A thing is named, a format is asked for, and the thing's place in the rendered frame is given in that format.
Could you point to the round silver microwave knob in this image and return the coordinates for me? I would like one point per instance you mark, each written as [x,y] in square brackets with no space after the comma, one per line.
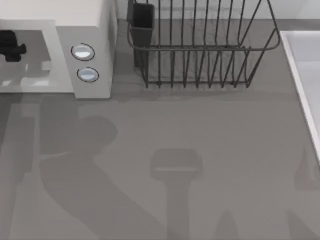
[87,74]
[82,52]

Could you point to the pale microwave oven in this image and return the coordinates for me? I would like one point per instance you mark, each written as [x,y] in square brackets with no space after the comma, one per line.
[102,50]

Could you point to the dark grey cutlery holder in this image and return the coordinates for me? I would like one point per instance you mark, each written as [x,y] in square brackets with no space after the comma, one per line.
[141,22]

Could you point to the microwave oven door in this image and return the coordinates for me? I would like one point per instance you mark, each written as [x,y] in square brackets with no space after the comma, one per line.
[56,70]

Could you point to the white sink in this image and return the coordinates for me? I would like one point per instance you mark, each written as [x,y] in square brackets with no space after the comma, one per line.
[305,62]

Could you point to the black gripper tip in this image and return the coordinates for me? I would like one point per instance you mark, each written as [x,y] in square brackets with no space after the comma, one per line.
[11,47]

